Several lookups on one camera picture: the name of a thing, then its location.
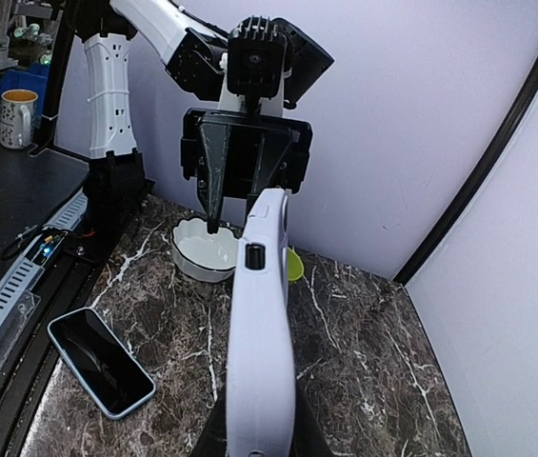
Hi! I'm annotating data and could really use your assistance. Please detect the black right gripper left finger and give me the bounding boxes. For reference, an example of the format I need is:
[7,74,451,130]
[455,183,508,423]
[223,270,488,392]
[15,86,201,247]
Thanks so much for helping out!
[194,394,228,457]

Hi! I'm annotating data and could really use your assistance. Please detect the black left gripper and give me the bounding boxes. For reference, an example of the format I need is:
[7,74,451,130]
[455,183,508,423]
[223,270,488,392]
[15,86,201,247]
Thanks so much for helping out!
[180,109,312,233]

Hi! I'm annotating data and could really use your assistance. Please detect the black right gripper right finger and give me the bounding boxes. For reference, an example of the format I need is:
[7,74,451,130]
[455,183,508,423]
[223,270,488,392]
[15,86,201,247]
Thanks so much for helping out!
[291,382,330,457]

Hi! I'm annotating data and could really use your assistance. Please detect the white silicone phone case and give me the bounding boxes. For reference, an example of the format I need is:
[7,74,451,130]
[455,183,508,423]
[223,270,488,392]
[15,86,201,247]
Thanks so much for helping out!
[226,189,296,456]

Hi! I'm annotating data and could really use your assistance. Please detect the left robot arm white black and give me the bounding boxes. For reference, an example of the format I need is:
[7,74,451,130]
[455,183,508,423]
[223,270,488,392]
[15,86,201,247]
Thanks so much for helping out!
[56,1,336,239]

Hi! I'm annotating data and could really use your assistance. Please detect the smartphone in light blue case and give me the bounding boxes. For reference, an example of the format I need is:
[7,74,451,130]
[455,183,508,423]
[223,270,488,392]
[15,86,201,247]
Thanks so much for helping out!
[47,308,156,420]

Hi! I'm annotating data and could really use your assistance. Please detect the white fluted bowl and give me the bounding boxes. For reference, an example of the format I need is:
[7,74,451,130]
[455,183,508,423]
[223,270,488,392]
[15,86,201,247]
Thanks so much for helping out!
[171,217,238,284]

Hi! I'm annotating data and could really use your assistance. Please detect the green bowl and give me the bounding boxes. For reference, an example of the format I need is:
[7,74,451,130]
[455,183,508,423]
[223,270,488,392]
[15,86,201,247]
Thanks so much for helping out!
[288,247,305,283]

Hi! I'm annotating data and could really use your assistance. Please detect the blue storage bin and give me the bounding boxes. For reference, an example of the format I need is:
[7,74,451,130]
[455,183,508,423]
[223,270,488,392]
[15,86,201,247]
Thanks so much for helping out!
[0,63,50,105]

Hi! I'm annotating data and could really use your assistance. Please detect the small circuit board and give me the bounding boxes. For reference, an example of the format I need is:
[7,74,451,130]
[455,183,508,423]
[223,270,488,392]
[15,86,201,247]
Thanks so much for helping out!
[27,229,67,267]

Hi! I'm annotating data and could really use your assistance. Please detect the white patterned mug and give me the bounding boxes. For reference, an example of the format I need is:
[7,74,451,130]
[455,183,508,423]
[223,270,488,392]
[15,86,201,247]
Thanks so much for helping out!
[0,89,38,150]

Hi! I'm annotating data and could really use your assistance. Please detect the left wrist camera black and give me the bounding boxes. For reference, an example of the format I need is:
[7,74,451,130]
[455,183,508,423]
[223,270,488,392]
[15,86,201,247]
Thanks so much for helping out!
[227,16,288,115]

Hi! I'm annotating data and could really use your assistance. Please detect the black left frame post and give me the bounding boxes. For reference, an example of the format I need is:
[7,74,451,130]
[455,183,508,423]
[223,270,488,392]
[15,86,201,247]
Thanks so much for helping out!
[28,0,81,159]

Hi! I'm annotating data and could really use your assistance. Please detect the black frame post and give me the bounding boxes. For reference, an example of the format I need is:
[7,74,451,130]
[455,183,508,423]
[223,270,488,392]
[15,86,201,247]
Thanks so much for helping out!
[390,0,538,286]
[28,0,81,159]

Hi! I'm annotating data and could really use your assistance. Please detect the black table edge rail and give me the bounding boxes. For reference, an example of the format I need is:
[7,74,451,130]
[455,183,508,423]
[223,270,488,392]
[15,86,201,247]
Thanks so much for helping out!
[0,191,163,456]

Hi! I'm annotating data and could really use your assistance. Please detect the white slotted cable duct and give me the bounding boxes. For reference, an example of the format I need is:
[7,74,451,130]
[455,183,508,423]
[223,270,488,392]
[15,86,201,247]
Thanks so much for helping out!
[0,190,87,327]

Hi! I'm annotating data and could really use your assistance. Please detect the black right frame post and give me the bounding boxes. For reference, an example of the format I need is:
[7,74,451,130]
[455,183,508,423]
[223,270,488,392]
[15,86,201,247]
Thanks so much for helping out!
[390,0,538,286]

